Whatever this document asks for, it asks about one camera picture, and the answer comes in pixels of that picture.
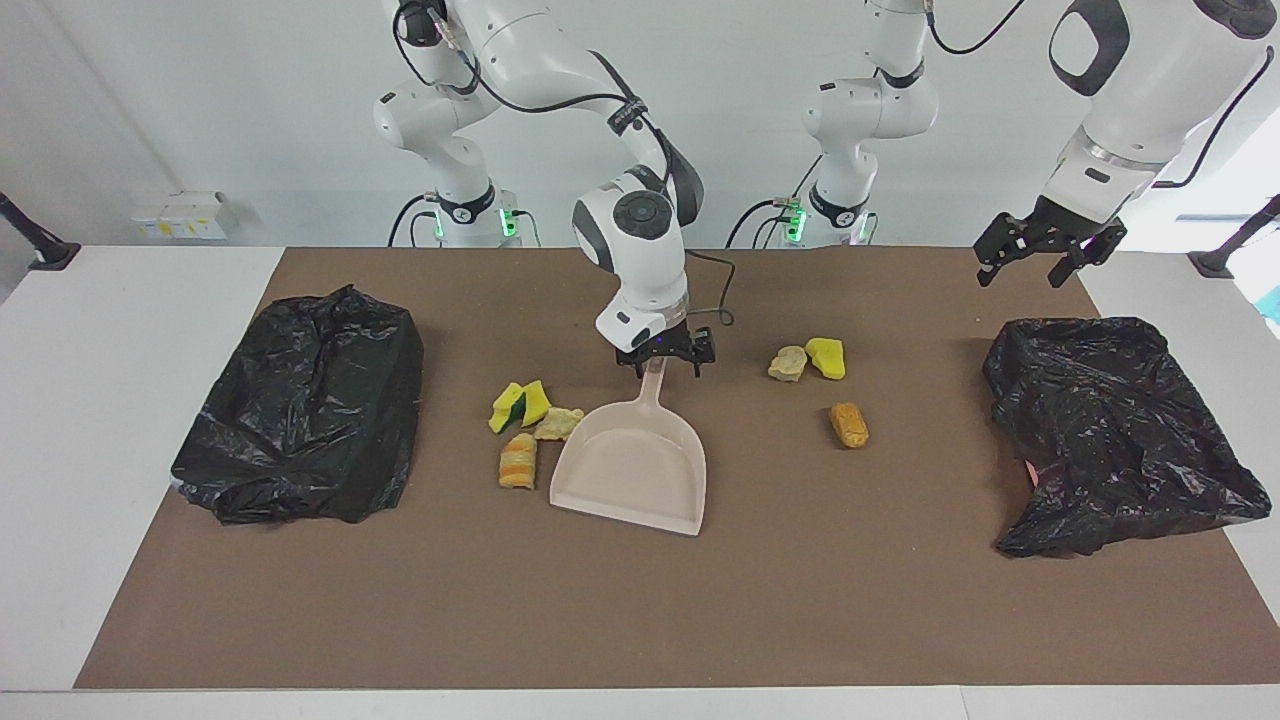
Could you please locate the yellow and green sponge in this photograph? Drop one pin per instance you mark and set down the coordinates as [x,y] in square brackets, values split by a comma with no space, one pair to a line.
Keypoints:
[520,405]

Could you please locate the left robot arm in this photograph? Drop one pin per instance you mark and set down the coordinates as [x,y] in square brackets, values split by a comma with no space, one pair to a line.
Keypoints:
[1150,90]

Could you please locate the pale yellow sponge scrap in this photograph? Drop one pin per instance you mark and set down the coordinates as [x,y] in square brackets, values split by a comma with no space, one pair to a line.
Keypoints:
[560,424]

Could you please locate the orange striped sponge piece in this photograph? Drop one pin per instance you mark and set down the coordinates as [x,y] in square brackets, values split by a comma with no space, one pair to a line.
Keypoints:
[518,462]

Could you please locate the orange brown sponge piece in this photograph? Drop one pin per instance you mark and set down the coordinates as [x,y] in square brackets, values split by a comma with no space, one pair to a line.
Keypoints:
[850,425]

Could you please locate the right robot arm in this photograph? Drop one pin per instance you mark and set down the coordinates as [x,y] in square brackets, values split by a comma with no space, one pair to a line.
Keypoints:
[520,50]

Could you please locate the black stand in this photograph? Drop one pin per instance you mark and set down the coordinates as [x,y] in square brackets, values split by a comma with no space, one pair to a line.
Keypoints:
[1235,245]
[35,245]

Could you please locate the black trash bag bin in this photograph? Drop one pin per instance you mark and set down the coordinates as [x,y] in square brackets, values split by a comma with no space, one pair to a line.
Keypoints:
[1110,430]
[310,410]

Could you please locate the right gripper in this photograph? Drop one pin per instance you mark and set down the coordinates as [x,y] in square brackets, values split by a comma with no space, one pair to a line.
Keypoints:
[663,346]

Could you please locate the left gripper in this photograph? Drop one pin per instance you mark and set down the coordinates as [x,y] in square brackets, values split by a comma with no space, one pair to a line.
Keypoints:
[1058,222]

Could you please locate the white cardboard box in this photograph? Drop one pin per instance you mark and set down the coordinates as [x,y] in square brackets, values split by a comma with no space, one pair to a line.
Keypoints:
[180,215]

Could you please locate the beige plastic dustpan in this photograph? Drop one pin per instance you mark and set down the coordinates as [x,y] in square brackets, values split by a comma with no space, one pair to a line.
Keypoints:
[635,460]

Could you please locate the tan sponge scrap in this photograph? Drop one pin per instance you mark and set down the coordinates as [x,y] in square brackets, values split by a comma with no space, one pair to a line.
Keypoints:
[788,364]

